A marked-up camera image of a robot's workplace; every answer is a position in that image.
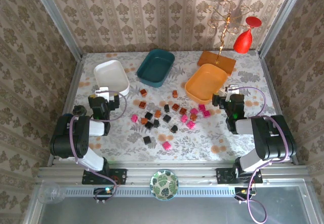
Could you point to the aluminium side rail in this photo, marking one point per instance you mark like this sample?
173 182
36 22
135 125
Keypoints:
270 82
73 82

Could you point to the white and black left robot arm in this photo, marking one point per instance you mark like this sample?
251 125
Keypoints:
68 137

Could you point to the aluminium frame post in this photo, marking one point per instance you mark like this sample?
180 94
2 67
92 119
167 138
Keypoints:
55 18
281 18

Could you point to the floral tablecloth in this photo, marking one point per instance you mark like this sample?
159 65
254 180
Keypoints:
192 143

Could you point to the leaf patterned bowl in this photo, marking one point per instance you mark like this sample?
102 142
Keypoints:
164 184

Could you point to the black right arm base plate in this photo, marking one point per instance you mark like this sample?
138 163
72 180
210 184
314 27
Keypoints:
224 176

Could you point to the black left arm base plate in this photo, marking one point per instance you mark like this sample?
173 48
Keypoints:
119 177

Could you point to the white plastic container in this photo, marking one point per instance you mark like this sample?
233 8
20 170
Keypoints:
111 75

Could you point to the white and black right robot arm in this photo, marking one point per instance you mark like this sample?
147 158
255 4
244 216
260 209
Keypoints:
273 137

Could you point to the aluminium cross rail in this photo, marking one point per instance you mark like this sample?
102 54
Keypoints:
197 176

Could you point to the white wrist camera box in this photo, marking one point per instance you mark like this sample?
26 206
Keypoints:
102 94
231 88

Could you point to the clear drinking glass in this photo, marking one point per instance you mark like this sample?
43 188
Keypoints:
50 193

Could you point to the orange lego brick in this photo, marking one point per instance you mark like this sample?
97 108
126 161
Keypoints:
193 117
183 111
175 107
143 92
158 113
142 104
175 94
144 121

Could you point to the red wine glass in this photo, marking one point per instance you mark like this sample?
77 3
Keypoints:
242 41

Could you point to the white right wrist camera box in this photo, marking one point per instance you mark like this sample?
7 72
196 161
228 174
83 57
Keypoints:
231 88

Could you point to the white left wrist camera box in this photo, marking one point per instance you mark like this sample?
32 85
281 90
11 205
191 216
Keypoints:
102 94

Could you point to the black connector board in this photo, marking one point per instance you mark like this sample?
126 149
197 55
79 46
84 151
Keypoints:
243 191
102 191

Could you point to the teal plastic container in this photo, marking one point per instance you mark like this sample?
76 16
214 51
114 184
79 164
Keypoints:
155 67

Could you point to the orange plastic container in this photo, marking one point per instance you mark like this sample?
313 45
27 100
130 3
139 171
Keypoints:
205 82

